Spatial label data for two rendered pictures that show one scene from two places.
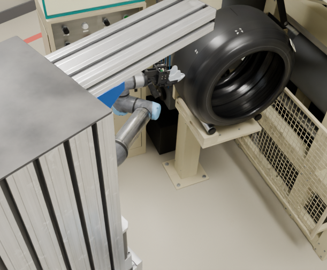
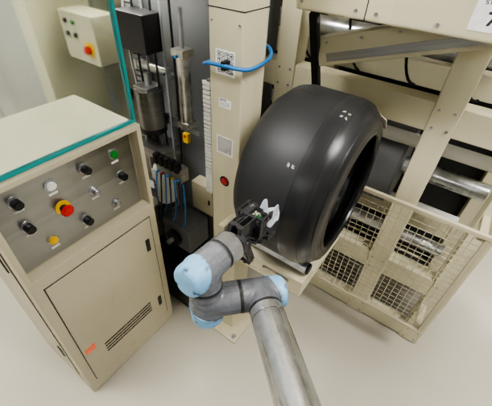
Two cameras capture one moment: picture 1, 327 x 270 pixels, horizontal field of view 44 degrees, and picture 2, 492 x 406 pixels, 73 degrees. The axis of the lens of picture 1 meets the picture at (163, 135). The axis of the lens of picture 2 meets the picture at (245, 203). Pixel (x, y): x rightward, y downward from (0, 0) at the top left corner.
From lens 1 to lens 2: 1.16 m
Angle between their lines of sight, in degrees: 24
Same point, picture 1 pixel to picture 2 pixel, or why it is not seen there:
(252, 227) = (336, 344)
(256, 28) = (361, 105)
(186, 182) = (240, 328)
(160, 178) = (208, 338)
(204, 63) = (317, 180)
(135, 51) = not seen: outside the picture
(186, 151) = not seen: hidden behind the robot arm
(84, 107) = not seen: outside the picture
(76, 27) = (34, 192)
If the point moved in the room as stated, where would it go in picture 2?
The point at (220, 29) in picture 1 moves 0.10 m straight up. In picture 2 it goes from (314, 121) to (321, 84)
